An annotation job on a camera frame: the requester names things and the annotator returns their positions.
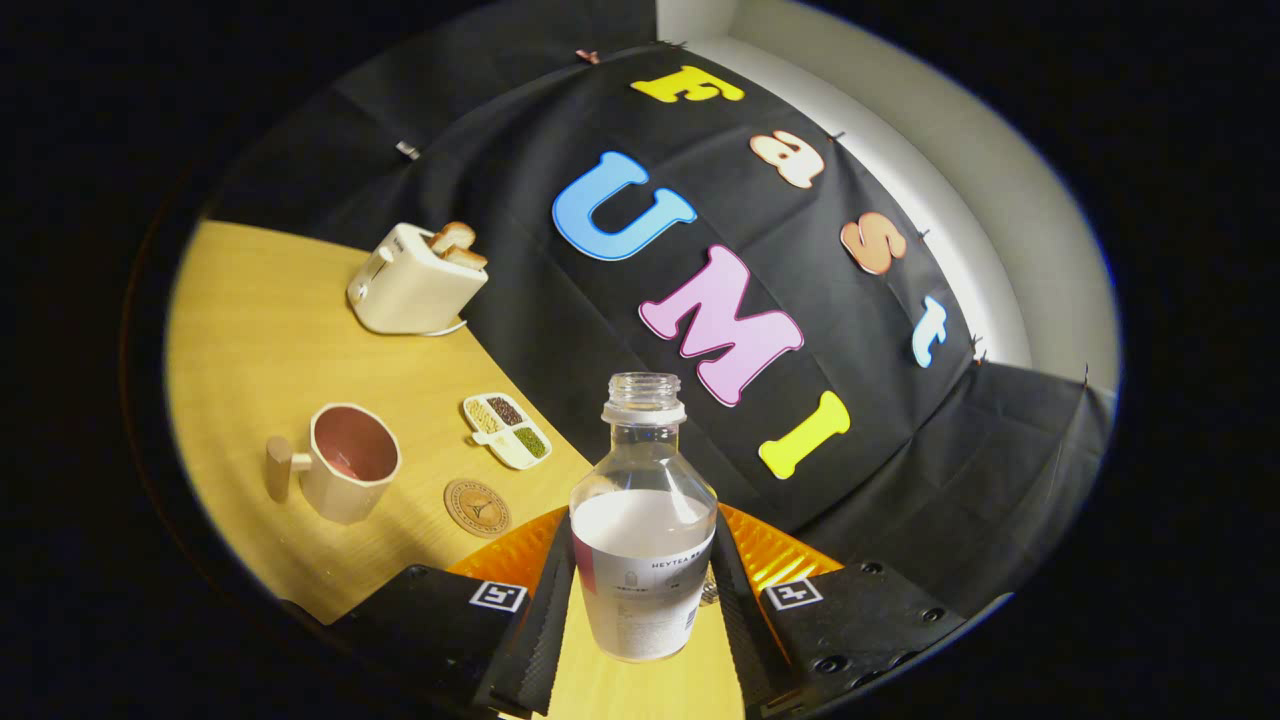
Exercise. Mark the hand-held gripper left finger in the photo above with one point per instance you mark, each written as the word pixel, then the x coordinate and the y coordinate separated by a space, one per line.
pixel 545 640

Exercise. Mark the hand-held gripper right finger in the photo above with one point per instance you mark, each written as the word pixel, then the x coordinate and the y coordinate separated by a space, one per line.
pixel 745 640

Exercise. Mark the clear juice bottle white label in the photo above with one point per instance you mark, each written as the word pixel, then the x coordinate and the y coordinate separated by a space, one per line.
pixel 640 560

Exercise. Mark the round brown coaster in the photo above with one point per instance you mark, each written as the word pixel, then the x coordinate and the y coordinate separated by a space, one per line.
pixel 478 508

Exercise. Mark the white divided dish with beans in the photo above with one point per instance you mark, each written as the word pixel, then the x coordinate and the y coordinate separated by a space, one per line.
pixel 505 430

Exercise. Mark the black backdrop cloth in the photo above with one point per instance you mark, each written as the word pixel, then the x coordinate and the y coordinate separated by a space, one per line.
pixel 540 300

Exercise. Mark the cream toaster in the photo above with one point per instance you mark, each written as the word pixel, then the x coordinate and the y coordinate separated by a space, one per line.
pixel 410 290

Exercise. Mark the toast slice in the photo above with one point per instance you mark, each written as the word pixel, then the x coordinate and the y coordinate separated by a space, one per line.
pixel 452 236
pixel 466 258

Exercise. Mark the wooden table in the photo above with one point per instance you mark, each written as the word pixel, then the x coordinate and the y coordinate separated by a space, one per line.
pixel 260 330

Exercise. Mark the silver clip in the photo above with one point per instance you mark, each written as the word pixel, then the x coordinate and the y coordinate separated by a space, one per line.
pixel 407 150

